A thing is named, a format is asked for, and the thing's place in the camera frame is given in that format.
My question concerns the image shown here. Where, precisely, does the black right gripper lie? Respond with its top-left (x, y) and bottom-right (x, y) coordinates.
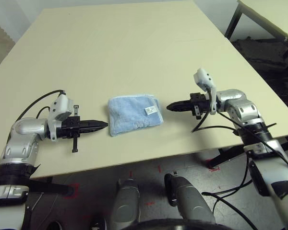
top-left (166, 92), bottom-right (211, 120)

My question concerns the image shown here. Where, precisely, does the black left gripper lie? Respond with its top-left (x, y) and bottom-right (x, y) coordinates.
top-left (61, 104), bottom-right (109, 154)

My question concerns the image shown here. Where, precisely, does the blue terry towel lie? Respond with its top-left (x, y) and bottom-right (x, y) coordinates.
top-left (107, 94), bottom-right (164, 137)

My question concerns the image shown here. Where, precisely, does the grey robot left leg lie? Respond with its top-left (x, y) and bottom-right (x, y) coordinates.
top-left (110, 178), bottom-right (141, 230)

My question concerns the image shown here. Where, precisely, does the grey robot leg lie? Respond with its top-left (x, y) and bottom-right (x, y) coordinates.
top-left (110, 178), bottom-right (141, 230)
top-left (164, 173), bottom-right (216, 223)

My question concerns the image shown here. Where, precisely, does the grey robot right leg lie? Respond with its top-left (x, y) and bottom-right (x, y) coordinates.
top-left (164, 173), bottom-right (216, 223)

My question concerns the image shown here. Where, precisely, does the beige curtain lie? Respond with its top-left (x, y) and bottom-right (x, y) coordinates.
top-left (0, 19), bottom-right (16, 77)

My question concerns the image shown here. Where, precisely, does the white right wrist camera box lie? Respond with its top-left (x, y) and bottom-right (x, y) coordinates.
top-left (193, 68), bottom-right (218, 115)

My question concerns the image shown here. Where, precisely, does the black left camera cable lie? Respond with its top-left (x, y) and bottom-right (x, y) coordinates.
top-left (8, 90), bottom-right (66, 139)

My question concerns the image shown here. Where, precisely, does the short black arm cable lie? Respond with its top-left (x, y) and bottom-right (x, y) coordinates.
top-left (36, 106), bottom-right (51, 119)

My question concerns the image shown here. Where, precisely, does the thin white floor wire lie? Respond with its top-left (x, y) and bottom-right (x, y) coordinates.
top-left (31, 193), bottom-right (54, 216)

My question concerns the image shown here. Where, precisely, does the thin black cable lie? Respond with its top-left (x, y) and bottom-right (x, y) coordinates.
top-left (201, 160), bottom-right (253, 214)

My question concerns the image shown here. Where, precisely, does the side table with black frame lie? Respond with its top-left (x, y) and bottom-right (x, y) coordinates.
top-left (224, 0), bottom-right (288, 43)

